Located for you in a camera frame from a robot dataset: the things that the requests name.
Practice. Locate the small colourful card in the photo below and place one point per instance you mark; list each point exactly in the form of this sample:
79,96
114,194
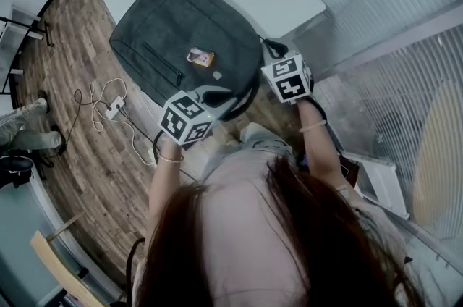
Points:
200,56

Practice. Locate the dark grey backpack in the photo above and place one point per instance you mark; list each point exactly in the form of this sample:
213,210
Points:
173,27

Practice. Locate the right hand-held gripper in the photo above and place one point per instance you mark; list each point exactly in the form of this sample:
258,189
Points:
289,81

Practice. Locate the light wooden chair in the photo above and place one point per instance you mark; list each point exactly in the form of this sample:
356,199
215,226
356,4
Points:
61,269

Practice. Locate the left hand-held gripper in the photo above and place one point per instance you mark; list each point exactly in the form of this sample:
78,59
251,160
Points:
181,121

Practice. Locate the white side table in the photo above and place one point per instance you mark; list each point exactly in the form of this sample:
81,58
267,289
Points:
380,182

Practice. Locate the rolling whiteboard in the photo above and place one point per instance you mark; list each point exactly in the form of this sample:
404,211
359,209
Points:
18,45

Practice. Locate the person's left forearm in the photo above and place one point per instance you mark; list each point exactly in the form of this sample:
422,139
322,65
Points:
164,186

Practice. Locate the brown leather bag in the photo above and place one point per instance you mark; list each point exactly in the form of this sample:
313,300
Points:
350,171

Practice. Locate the person's grey trousers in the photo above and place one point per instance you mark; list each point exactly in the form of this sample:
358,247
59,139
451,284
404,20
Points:
260,142

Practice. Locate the person's right forearm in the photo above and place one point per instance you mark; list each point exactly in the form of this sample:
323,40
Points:
323,160

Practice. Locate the person's pale pink shirt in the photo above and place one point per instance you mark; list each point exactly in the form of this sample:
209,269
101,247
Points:
246,233

